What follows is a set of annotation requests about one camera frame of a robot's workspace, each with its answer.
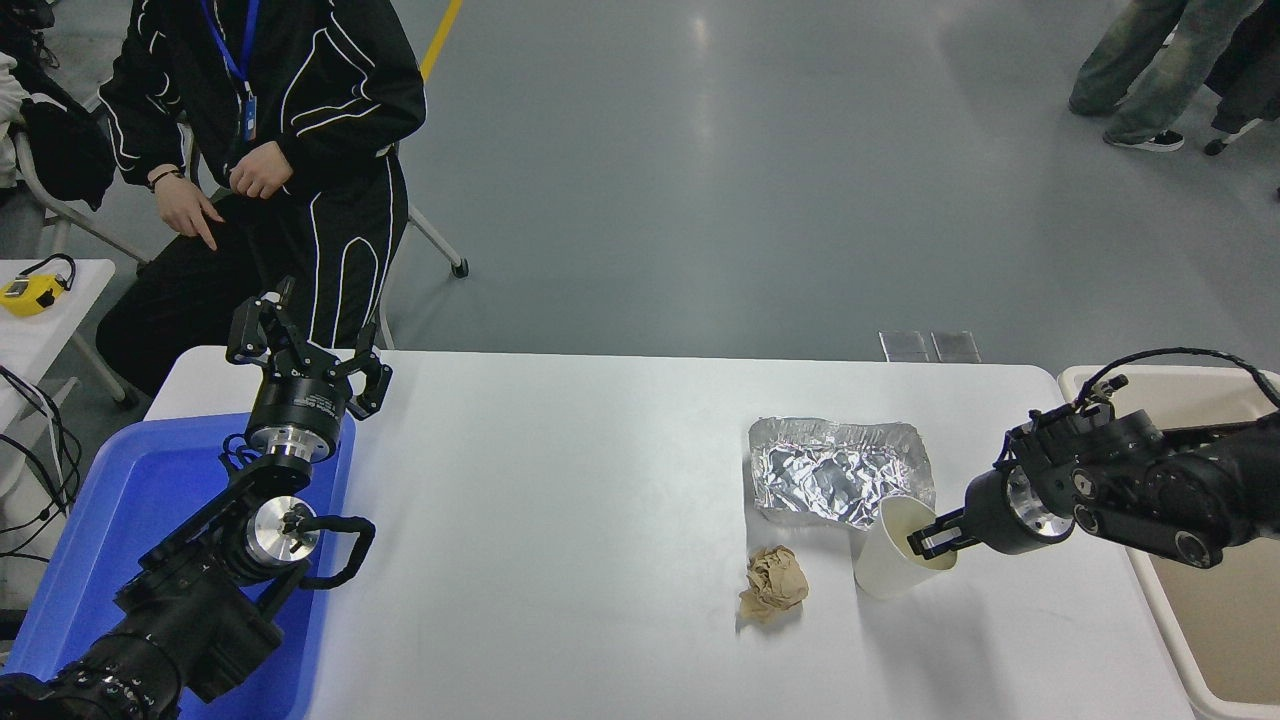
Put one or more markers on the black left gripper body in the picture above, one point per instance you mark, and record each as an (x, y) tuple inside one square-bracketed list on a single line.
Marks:
[(298, 400)]

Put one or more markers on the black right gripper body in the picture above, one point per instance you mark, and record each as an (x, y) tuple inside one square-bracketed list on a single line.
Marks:
[(990, 515)]

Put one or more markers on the white paper cup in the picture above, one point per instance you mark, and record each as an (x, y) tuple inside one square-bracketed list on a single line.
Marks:
[(885, 570)]

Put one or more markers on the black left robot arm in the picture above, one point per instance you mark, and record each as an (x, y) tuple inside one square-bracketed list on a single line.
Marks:
[(190, 610)]

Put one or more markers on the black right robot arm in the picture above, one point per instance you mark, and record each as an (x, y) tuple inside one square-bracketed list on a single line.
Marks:
[(1180, 490)]

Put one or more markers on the person's right hand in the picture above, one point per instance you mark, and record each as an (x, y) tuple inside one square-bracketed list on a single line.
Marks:
[(188, 212)]

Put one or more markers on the person's left hand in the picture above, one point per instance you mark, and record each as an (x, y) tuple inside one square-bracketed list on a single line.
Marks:
[(262, 172)]

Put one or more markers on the crumpled silver foil tray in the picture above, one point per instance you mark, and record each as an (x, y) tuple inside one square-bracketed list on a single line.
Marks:
[(830, 470)]

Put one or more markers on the white-framed wheeled chair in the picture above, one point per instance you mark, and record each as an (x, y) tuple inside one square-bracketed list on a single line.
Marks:
[(432, 238)]

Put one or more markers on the metal floor plate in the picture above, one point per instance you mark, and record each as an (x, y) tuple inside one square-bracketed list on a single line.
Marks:
[(904, 347), (956, 347)]

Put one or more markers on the crumpled tan paper ball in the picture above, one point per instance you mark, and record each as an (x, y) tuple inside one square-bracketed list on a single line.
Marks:
[(772, 585)]

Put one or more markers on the grey-framed chair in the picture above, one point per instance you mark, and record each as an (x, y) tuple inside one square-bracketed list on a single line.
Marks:
[(90, 232)]

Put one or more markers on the blue plastic tray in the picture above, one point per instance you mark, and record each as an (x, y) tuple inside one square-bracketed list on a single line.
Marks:
[(120, 500)]

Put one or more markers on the white side table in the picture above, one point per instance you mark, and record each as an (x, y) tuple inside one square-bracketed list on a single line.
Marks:
[(50, 345)]

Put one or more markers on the seated person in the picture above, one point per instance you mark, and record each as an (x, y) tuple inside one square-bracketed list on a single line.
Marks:
[(330, 110)]

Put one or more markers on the yellow handheld device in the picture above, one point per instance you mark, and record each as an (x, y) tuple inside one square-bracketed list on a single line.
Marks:
[(32, 292)]

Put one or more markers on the black jacket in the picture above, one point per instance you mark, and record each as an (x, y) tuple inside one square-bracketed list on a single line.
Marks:
[(65, 150)]

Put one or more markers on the large pale bin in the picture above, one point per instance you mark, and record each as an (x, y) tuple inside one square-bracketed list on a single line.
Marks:
[(1230, 640)]

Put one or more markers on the walking person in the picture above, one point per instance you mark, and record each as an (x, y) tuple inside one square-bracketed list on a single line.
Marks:
[(1160, 70)]

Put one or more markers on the dark hanging clothing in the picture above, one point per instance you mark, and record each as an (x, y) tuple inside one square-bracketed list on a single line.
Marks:
[(1255, 70)]

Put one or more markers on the white wheeled chair frame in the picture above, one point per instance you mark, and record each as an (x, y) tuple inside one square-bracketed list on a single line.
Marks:
[(1232, 135)]

